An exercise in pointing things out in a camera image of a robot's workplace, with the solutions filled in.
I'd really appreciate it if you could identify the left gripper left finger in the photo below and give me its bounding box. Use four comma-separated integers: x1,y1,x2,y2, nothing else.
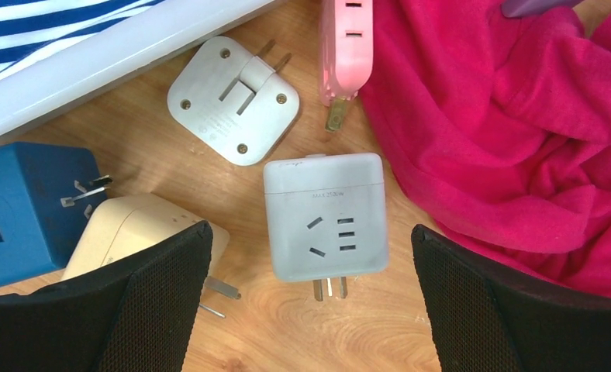
0,221,213,371

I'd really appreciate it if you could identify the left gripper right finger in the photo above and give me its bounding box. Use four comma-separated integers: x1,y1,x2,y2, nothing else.
411,224,611,371

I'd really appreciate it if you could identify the beige dragon cube adapter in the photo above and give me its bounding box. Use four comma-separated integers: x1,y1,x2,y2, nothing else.
60,192,242,319

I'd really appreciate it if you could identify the blue cube adapter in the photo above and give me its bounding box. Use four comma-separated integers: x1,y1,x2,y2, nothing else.
0,142,107,287

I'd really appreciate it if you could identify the white cube socket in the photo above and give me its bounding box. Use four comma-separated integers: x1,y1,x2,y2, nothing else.
263,153,389,301

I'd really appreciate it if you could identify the white USB charger plug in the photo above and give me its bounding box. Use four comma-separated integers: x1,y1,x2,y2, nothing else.
167,36,300,166

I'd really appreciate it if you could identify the purple USB power strip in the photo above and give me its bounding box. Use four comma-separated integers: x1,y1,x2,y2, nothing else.
501,0,581,18

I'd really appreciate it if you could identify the pink square plug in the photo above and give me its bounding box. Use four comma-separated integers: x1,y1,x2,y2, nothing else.
319,0,374,132

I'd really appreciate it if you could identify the magenta cloth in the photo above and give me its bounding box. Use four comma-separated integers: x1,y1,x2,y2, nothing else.
360,1,611,298

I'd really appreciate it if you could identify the white plastic basket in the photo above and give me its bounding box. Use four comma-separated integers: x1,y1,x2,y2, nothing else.
0,0,279,145

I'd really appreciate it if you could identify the blue striped cloth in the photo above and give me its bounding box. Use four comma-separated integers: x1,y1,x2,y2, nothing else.
0,1,159,80

